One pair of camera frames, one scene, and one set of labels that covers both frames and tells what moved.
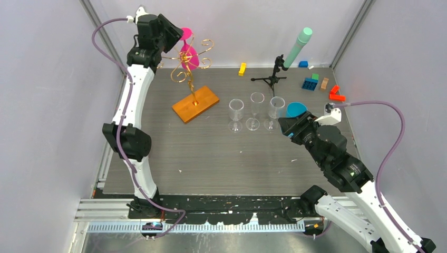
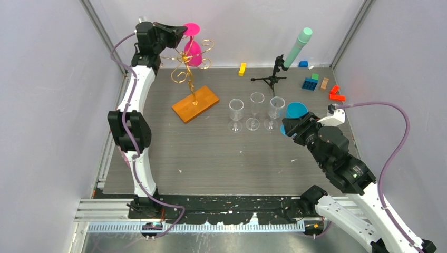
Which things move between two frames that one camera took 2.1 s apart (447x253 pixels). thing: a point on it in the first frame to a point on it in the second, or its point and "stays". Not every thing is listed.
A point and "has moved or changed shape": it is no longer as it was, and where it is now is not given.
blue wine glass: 295,109 stays
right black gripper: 291,125 stays
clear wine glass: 235,111 stays
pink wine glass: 189,59 has moved or changed shape
